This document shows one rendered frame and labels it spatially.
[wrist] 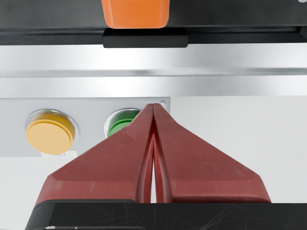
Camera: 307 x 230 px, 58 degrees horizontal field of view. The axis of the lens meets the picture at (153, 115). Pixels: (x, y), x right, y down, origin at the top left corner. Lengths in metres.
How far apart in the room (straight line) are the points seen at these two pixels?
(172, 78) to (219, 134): 0.19
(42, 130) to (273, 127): 0.29
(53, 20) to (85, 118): 0.09
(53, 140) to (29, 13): 0.11
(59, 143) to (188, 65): 0.13
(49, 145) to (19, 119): 0.03
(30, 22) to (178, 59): 0.10
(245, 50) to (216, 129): 0.19
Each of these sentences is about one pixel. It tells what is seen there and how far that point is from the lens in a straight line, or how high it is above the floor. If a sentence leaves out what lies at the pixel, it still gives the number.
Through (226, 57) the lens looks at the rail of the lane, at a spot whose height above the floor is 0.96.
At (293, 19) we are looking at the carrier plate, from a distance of 0.21.
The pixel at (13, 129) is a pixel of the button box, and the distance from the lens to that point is 0.28.
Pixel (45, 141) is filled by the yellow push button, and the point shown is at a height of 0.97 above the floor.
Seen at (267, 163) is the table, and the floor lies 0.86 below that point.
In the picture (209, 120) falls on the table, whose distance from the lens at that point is 0.38.
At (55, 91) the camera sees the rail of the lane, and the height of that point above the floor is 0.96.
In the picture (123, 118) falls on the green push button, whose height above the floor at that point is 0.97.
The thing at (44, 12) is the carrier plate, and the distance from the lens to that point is 0.20.
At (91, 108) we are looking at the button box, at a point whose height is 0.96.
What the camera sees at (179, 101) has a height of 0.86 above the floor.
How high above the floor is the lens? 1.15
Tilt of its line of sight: 54 degrees down
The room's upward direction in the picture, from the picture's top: 179 degrees clockwise
